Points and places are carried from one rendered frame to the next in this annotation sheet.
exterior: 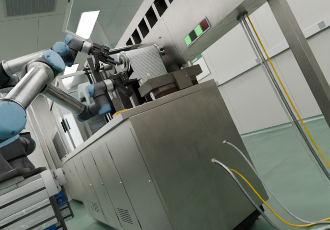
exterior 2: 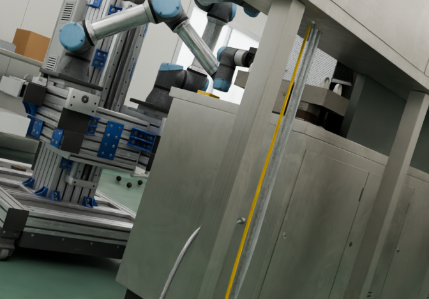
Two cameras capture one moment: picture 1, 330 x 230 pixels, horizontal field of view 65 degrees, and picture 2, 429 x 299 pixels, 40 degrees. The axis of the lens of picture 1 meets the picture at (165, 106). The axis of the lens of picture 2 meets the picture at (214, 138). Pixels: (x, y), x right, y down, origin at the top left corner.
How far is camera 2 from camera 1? 2.20 m
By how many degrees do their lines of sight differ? 72
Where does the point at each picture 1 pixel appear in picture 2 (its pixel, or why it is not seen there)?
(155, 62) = (324, 57)
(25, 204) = (57, 101)
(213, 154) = not seen: hidden behind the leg
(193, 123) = not seen: hidden behind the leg
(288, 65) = not seen: outside the picture
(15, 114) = (74, 34)
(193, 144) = (203, 181)
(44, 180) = (68, 94)
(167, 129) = (193, 139)
